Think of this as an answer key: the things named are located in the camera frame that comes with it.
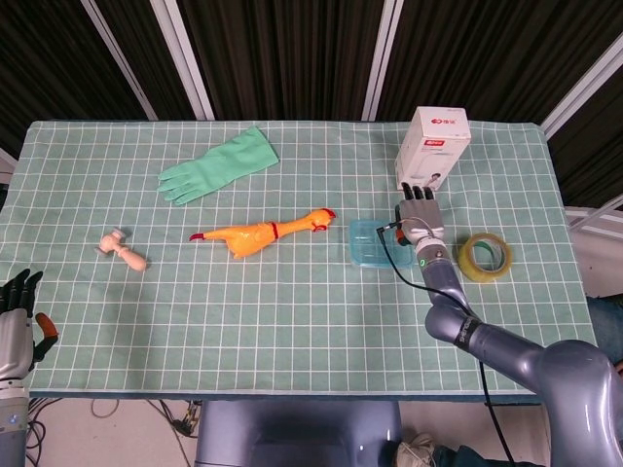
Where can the wide white metal post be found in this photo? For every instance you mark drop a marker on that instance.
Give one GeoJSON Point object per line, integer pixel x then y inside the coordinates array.
{"type": "Point", "coordinates": [182, 53]}

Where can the black pleated curtain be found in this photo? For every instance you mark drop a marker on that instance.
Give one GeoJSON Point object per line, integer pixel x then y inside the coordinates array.
{"type": "Point", "coordinates": [292, 48]}

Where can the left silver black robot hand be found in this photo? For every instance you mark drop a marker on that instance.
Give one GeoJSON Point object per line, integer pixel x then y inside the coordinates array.
{"type": "Point", "coordinates": [14, 340]}

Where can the beige wooden massage hammer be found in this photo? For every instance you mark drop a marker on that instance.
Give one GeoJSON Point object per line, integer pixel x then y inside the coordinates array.
{"type": "Point", "coordinates": [127, 255]}

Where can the person in blue jeans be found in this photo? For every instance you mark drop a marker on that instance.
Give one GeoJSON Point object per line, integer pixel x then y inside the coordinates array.
{"type": "Point", "coordinates": [606, 326]}

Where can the green rubber glove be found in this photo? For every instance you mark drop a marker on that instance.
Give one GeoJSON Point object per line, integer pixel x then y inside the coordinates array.
{"type": "Point", "coordinates": [219, 165]}

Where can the blue container lid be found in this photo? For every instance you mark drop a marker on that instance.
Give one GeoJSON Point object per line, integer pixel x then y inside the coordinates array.
{"type": "Point", "coordinates": [367, 243]}

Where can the green white checkered tablecloth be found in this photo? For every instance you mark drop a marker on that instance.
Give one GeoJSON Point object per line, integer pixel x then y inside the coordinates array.
{"type": "Point", "coordinates": [243, 316]}

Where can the clear plastic container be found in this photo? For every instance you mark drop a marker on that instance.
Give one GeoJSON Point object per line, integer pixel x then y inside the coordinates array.
{"type": "Point", "coordinates": [375, 265]}

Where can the black power strip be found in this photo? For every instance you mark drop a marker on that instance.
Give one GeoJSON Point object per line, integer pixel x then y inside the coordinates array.
{"type": "Point", "coordinates": [187, 423]}

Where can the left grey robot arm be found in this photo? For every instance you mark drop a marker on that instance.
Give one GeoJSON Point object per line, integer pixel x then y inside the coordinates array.
{"type": "Point", "coordinates": [12, 423]}

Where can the white metal frame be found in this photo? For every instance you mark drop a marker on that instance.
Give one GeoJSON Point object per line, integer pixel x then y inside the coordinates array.
{"type": "Point", "coordinates": [591, 221]}

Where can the white sneaker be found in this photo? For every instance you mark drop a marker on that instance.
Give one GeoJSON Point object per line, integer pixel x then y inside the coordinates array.
{"type": "Point", "coordinates": [411, 452]}

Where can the white desk lamp carton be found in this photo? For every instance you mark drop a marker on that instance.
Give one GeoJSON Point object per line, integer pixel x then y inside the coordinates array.
{"type": "Point", "coordinates": [433, 146]}

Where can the grey-blue robot torso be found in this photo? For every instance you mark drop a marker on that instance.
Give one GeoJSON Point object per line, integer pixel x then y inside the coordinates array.
{"type": "Point", "coordinates": [292, 433]}

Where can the yellow packing tape roll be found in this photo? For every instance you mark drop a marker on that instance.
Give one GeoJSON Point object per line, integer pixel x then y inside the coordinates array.
{"type": "Point", "coordinates": [469, 267]}

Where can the yellow rubber chicken toy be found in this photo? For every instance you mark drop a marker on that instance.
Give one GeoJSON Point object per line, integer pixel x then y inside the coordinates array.
{"type": "Point", "coordinates": [248, 238]}

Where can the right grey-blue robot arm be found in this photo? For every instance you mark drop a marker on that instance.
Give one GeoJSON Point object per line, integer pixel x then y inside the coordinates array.
{"type": "Point", "coordinates": [535, 360]}

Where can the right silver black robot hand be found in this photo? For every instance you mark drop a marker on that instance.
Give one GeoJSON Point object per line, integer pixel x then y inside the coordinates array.
{"type": "Point", "coordinates": [421, 216]}

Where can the thin grey metal post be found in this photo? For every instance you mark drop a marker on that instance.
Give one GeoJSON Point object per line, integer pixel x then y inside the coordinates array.
{"type": "Point", "coordinates": [119, 58]}

